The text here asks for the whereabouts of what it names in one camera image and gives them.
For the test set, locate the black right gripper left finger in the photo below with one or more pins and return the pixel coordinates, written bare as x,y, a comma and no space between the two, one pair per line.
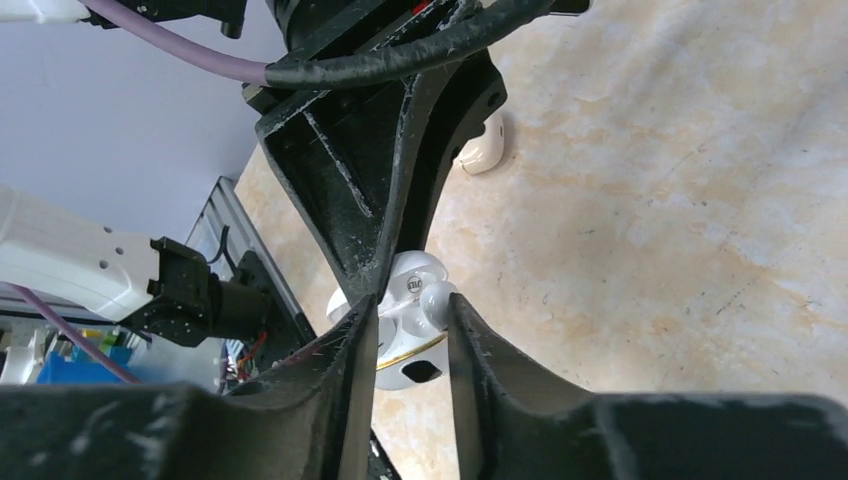
307,418

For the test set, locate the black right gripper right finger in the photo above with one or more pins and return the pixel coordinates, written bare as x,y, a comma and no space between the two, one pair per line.
515,419

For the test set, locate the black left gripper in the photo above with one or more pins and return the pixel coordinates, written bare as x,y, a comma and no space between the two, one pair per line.
265,26

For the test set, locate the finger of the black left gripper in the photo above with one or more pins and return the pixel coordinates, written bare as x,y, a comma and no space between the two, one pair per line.
473,93

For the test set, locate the beige charging case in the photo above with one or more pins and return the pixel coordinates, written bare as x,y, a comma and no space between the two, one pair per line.
485,151

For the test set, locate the white earbud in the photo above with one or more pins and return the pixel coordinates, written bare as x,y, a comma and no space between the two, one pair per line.
434,302

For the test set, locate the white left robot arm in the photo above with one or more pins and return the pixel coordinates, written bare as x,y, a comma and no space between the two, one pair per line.
118,275

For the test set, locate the aluminium frame rail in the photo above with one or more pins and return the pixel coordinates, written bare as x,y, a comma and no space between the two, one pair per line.
223,211

